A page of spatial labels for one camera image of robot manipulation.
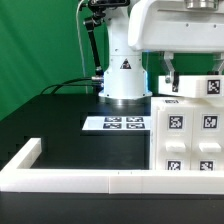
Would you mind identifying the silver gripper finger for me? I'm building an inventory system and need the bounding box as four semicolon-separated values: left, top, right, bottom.
209;52;224;74
161;51;179;84

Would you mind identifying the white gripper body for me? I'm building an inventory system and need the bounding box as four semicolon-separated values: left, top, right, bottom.
128;0;224;53

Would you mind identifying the white block with markers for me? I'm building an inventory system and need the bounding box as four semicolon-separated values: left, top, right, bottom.
158;75;224;98

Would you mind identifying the small white cabinet door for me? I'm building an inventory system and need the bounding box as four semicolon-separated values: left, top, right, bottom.
156;100;193;171

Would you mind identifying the white cabinet box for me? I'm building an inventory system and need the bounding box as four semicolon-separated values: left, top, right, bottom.
150;97;224;170

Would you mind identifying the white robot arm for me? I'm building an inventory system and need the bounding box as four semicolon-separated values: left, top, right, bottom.
99;0;224;102

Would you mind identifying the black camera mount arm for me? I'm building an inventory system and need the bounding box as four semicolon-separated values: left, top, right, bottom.
79;0;131;77

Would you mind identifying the white cable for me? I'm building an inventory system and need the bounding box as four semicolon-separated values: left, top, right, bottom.
75;0;90;95

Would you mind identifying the white marker base plate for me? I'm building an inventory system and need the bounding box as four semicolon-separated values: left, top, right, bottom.
82;116;151;131

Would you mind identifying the white L-shaped frame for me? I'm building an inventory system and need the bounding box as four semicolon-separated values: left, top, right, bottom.
0;138;224;195

